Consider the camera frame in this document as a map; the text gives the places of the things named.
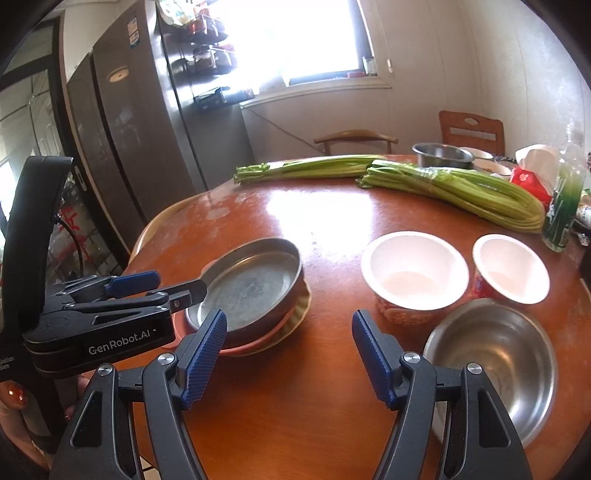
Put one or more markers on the yellow scalloped plastic plate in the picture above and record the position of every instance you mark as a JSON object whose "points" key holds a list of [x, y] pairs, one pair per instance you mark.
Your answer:
{"points": [[300, 309]]}

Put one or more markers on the white plastic bag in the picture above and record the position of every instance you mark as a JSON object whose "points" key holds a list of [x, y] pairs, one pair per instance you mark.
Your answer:
{"points": [[538, 157]]}

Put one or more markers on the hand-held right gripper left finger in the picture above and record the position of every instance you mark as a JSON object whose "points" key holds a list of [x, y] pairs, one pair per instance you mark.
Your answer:
{"points": [[205, 355]]}

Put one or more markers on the light wooden chair back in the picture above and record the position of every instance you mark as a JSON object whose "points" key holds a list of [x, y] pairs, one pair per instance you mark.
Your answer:
{"points": [[157, 217]]}

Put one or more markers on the round steel plate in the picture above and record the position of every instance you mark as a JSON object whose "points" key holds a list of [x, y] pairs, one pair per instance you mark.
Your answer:
{"points": [[254, 286]]}

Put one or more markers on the large steel bowl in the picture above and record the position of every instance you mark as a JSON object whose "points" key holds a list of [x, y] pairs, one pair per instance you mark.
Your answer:
{"points": [[494, 364]]}

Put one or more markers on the wooden chair with cutout back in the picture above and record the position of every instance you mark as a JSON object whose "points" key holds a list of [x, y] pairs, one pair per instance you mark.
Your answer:
{"points": [[471, 131]]}

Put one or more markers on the small steel pot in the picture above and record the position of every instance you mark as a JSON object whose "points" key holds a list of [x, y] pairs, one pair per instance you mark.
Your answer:
{"points": [[441, 154]]}

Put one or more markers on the dark steel refrigerator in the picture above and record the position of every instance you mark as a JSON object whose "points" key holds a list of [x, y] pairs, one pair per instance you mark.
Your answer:
{"points": [[129, 115]]}

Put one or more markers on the long celery bunch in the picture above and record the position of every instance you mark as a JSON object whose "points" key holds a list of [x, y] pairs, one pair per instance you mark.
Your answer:
{"points": [[314, 167]]}

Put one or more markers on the orange plastic plate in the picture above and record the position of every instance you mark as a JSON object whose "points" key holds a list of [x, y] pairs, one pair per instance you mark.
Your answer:
{"points": [[256, 344]]}

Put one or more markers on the thick wrapped celery bunch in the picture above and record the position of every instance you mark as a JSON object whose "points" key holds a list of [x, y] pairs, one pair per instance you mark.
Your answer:
{"points": [[461, 189]]}

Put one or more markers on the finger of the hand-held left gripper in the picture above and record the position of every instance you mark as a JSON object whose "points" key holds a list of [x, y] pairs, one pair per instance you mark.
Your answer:
{"points": [[131, 282], [184, 295]]}

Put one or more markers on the clear bottle with green liquid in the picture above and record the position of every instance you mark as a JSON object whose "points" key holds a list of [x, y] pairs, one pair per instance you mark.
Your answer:
{"points": [[561, 207]]}

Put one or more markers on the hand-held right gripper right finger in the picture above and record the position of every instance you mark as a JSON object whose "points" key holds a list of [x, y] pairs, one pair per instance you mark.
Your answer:
{"points": [[371, 355]]}

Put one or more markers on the wooden chair with curved rail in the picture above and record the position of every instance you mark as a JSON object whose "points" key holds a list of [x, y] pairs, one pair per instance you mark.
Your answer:
{"points": [[355, 136]]}

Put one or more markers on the red tissue pack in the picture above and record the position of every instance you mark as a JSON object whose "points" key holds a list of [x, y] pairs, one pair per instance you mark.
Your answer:
{"points": [[531, 182]]}

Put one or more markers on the window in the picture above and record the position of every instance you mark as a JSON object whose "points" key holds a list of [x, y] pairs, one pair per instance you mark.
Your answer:
{"points": [[286, 32]]}

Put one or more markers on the white ceramic bowl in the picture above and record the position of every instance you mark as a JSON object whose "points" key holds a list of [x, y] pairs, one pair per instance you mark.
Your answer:
{"points": [[489, 159]]}

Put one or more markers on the white paper bowl red print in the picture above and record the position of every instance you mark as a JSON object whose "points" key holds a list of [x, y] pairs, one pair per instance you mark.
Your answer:
{"points": [[413, 272], [510, 267]]}

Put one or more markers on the person's left hand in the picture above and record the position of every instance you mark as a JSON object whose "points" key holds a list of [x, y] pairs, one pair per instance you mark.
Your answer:
{"points": [[14, 397]]}

